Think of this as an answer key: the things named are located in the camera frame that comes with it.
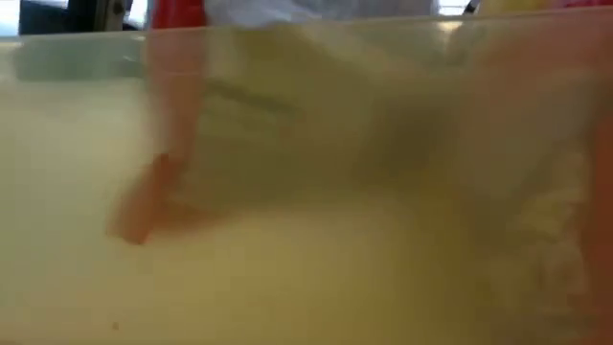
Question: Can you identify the translucent yellow plastic bin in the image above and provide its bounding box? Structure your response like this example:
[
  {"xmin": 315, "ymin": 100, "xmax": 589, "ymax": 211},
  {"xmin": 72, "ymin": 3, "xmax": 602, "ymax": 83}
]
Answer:
[{"xmin": 0, "ymin": 9, "xmax": 613, "ymax": 345}]

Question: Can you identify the red Maruchan ramen noodle pack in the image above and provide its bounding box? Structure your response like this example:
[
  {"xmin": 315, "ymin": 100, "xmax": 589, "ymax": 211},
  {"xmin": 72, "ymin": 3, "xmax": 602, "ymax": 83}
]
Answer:
[
  {"xmin": 473, "ymin": 0, "xmax": 613, "ymax": 345},
  {"xmin": 107, "ymin": 0, "xmax": 440, "ymax": 245}
]

